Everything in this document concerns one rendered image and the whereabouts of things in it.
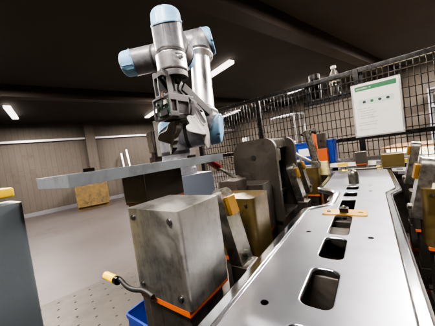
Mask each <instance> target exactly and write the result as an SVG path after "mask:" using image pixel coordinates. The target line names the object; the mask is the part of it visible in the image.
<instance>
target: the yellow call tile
mask: <svg viewBox="0 0 435 326"><path fill-rule="evenodd" d="M13 196H14V189H13V188H0V199H4V198H8V197H13Z"/></svg>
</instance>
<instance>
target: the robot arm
mask: <svg viewBox="0 0 435 326"><path fill-rule="evenodd" d="M150 19H151V26H150V27H151V31H152V36H153V44H150V45H145V46H141V47H137V48H133V49H127V50H123V51H121V52H120V53H119V55H118V61H119V64H120V67H121V69H122V71H123V72H124V74H125V75H126V76H129V77H133V76H140V75H144V74H149V73H153V72H157V73H153V74H152V76H153V85H154V90H155V100H153V101H152V104H153V112H154V117H155V121H156V122H160V123H159V124H158V140H159V141H160V146H161V154H162V161H167V160H176V159H181V158H187V156H188V155H190V148H192V147H201V146H206V147H207V148H208V149H210V146H212V145H214V144H219V143H221V142H222V140H223V133H224V126H223V116H222V114H219V112H218V110H217V109H215V108H214V96H213V89H212V77H211V69H210V62H211V61H212V59H213V55H215V54H216V50H215V46H214V42H213V39H212V35H211V31H210V29H209V27H199V28H194V29H191V30H185V31H183V28H182V21H181V17H180V13H179V11H178V9H176V7H174V6H172V5H158V6H156V7H154V8H153V9H152V10H151V13H150ZM190 69H191V74H192V90H191V88H189V86H187V85H186V84H185V83H183V82H185V81H187V80H188V71H189V70H190ZM155 107H157V116H158V117H156V112H155ZM194 173H197V168H196V166H195V165H193V166H186V167H182V168H181V175H182V176H185V175H191V174H194Z"/></svg>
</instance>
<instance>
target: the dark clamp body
mask: <svg viewBox="0 0 435 326"><path fill-rule="evenodd" d="M247 188H248V190H266V191H267V200H268V205H269V215H270V221H271V230H272V236H273V241H274V230H273V229H274V228H275V227H276V218H275V212H274V202H273V193H272V187H271V180H247Z"/></svg>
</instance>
